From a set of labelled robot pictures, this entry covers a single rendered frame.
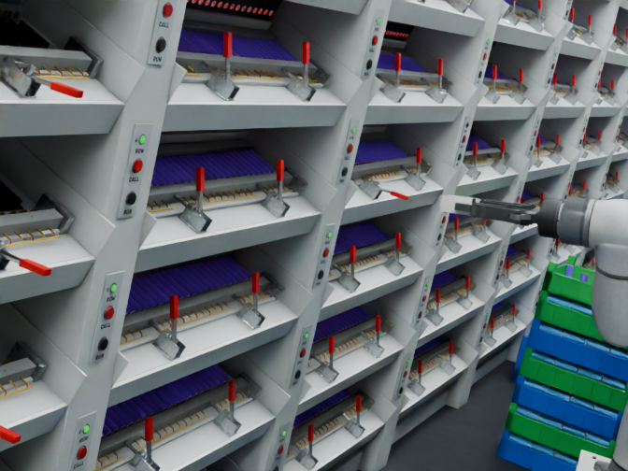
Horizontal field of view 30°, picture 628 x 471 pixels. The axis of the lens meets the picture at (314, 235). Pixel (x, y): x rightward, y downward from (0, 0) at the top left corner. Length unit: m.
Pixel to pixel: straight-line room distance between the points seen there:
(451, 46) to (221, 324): 1.07
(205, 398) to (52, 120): 0.84
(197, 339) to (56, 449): 0.38
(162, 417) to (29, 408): 0.48
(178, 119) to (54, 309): 0.30
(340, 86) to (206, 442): 0.66
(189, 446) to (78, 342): 0.50
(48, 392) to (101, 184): 0.28
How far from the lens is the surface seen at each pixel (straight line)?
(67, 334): 1.53
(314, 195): 2.10
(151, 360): 1.73
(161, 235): 1.64
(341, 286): 2.38
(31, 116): 1.31
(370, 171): 2.43
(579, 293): 3.13
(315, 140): 2.09
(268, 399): 2.20
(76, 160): 1.49
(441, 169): 2.74
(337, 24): 2.08
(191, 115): 1.60
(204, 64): 1.70
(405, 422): 3.21
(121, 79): 1.45
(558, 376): 3.18
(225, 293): 1.99
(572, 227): 2.20
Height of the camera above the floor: 1.11
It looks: 12 degrees down
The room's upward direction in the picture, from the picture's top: 13 degrees clockwise
